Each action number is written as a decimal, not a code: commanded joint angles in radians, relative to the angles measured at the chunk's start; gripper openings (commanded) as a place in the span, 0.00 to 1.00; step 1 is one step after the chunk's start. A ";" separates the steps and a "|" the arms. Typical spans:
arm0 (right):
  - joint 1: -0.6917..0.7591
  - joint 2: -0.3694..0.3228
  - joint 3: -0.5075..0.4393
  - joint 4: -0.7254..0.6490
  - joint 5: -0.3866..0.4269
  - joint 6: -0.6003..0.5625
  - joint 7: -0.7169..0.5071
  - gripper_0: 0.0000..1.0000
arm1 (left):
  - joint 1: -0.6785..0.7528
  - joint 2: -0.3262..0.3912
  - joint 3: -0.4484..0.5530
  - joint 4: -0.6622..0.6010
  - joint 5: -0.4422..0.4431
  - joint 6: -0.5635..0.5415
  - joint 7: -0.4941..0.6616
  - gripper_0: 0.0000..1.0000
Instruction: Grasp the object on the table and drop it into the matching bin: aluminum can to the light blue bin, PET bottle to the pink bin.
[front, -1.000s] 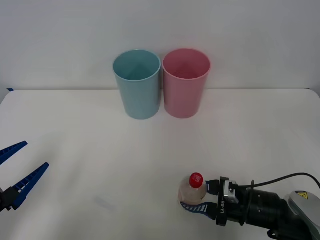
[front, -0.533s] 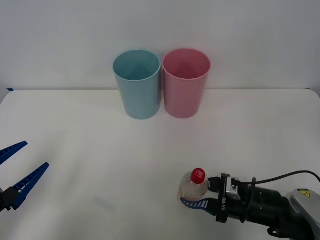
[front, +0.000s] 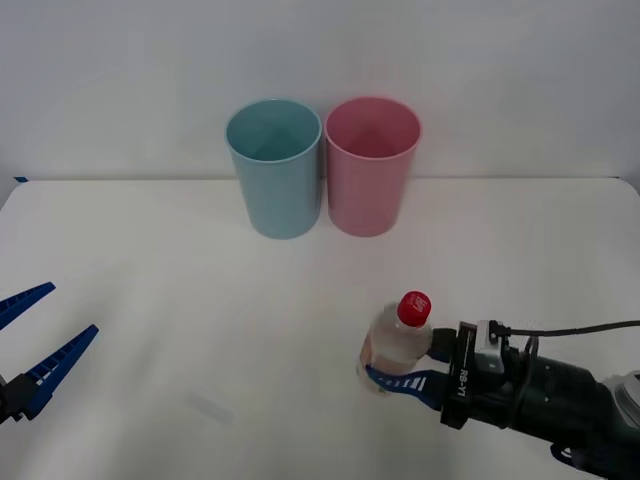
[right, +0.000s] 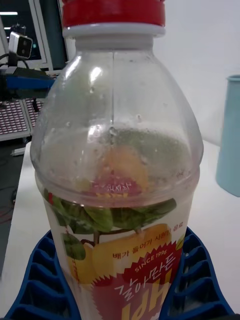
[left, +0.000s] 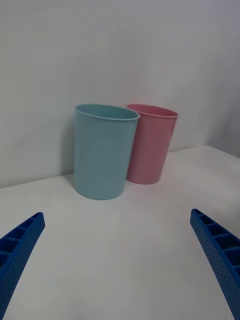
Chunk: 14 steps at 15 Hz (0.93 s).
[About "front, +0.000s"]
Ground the pale blue plastic bin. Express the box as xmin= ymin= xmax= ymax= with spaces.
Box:
xmin=224 ymin=98 xmax=323 ymax=241

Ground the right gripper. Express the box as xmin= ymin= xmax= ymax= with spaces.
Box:
xmin=361 ymin=321 xmax=521 ymax=431

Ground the clear bottle with red cap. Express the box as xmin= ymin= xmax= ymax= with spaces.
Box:
xmin=355 ymin=289 xmax=435 ymax=399

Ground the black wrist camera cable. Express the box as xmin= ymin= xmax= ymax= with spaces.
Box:
xmin=489 ymin=319 xmax=640 ymax=338

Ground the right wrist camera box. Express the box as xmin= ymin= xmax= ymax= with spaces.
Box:
xmin=471 ymin=319 xmax=514 ymax=374

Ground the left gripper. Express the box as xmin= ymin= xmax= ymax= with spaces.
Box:
xmin=0 ymin=281 xmax=101 ymax=427

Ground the pink plastic bin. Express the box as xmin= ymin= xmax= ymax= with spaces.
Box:
xmin=323 ymin=95 xmax=424 ymax=238

